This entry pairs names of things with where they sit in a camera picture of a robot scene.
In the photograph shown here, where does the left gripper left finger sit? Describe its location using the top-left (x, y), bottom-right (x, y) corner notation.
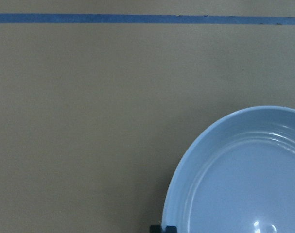
top-left (149, 225), bottom-right (161, 233)

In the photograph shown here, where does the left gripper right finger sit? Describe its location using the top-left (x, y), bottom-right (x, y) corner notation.
top-left (165, 226), bottom-right (177, 233)

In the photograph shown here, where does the blue plate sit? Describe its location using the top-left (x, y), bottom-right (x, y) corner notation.
top-left (161, 106), bottom-right (295, 233)

